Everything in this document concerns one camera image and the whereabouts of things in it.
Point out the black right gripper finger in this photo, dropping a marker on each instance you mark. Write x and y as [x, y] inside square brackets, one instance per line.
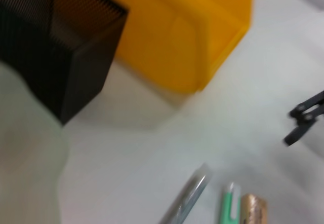
[307, 112]

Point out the green pen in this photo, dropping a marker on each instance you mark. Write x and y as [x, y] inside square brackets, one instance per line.
[227, 208]

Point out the silver grey pen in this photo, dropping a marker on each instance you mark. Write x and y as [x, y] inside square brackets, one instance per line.
[187, 196]

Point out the tan eraser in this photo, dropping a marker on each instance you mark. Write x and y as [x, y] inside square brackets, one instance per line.
[253, 208]

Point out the black mesh pen holder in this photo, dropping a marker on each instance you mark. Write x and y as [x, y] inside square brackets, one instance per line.
[50, 56]

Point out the translucent green fruit plate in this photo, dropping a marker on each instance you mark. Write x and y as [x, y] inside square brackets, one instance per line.
[25, 145]

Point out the yellow plastic bin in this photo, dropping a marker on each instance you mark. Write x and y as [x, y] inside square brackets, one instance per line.
[177, 31]

